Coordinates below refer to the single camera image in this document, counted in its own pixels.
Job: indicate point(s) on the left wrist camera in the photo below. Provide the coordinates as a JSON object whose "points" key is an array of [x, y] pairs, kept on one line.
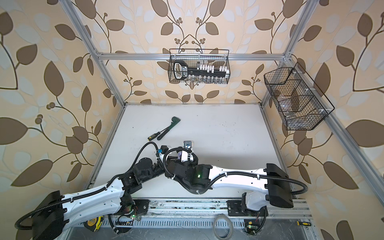
{"points": [[163, 149]]}

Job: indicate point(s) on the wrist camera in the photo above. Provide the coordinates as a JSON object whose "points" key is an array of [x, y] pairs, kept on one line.
{"points": [[187, 145], [163, 149]]}

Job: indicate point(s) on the back wire basket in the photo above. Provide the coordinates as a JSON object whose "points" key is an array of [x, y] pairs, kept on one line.
{"points": [[217, 57]]}

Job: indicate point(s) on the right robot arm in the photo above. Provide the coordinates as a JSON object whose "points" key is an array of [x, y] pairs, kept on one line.
{"points": [[267, 186]]}

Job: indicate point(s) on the black tool in basket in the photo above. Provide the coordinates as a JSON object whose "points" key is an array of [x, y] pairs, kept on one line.
{"points": [[184, 71]]}

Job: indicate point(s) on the yellow tape measure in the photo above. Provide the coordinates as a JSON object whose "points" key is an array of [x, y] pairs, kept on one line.
{"points": [[94, 224]]}

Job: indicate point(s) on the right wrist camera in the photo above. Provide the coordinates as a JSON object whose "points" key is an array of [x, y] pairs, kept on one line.
{"points": [[187, 145]]}

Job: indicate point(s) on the wire basket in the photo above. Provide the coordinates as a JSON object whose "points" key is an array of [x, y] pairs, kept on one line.
{"points": [[217, 57], [300, 102]]}

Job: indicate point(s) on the black yellow screwdriver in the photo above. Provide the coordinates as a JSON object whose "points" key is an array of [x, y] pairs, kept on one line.
{"points": [[154, 136]]}

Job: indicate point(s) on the green pipe wrench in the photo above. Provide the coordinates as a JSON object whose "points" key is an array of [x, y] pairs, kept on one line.
{"points": [[175, 121]]}

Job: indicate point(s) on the small yellow screwdriver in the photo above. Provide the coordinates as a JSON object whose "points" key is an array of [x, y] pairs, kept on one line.
{"points": [[307, 224]]}

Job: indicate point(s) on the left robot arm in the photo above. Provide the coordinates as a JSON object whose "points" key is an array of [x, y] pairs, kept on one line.
{"points": [[57, 212]]}

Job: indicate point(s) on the right wire basket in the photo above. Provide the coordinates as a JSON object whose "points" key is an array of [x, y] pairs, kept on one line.
{"points": [[300, 102]]}

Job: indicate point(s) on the white tape roll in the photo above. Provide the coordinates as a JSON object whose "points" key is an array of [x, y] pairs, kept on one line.
{"points": [[222, 222]]}

